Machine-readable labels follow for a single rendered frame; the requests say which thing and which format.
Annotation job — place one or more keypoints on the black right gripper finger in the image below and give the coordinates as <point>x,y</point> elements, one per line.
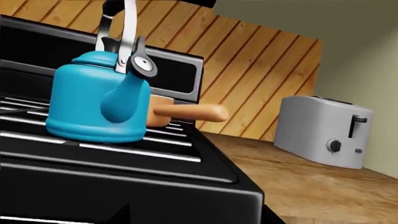
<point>122,215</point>

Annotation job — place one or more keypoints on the black stove range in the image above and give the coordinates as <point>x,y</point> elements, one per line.
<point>124,177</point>

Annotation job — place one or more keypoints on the wooden plank backsplash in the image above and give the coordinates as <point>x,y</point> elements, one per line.
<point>255,77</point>

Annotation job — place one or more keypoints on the silver two-slot toaster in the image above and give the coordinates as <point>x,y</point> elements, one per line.
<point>311,130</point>

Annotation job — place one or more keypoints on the black range hood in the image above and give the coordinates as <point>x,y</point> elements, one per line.
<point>208,3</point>

